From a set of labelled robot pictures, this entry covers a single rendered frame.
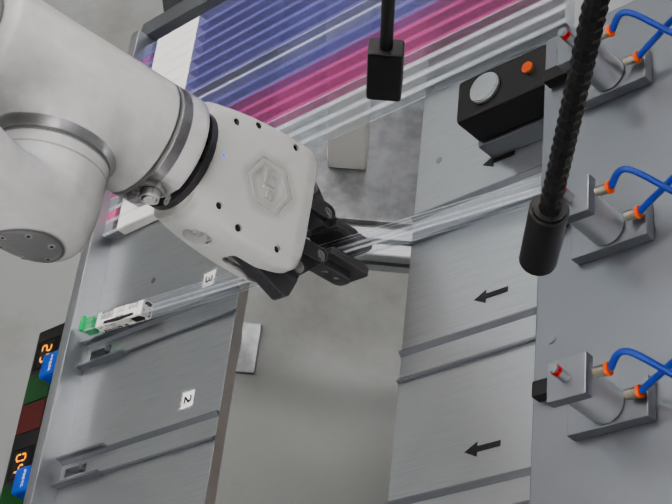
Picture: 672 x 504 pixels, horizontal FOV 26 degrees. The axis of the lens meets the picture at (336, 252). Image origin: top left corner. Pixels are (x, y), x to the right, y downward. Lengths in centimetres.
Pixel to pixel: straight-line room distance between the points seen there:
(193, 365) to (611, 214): 45
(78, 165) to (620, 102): 33
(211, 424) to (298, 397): 95
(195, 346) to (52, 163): 33
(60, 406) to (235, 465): 78
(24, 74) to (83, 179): 7
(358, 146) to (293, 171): 117
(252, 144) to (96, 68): 14
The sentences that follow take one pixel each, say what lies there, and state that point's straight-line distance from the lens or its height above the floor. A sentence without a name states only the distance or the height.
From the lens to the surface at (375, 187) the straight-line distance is 222.
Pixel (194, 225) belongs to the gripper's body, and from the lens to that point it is 97.
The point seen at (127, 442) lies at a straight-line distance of 118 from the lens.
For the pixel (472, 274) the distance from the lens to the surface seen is 98.
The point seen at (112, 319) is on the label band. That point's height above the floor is 77.
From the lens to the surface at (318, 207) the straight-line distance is 105.
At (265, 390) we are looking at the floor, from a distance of 206.
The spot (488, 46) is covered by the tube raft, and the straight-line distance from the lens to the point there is 108.
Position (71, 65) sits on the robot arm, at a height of 115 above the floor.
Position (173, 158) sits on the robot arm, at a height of 108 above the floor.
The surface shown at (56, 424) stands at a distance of 125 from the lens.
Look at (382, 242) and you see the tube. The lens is 104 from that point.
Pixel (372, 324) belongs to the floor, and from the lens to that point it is 211.
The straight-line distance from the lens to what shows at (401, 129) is 229.
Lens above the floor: 185
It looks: 58 degrees down
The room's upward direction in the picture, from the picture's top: straight up
